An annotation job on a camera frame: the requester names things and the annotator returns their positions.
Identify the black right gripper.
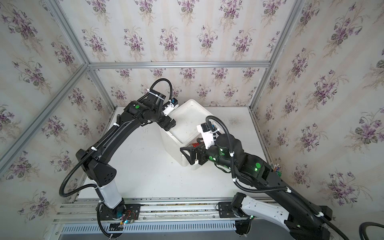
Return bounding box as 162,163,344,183
182,137,240,175

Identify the white plastic drawer cabinet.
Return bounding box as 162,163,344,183
160,99,211,167

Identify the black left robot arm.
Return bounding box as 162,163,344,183
59,78,178,220

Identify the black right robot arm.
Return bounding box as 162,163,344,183
180,116,347,240

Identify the pink pen cup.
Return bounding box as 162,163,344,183
272,164,283,177

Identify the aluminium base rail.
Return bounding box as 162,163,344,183
44,196,289,240

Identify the black cable loop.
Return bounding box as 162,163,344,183
358,221,384,240

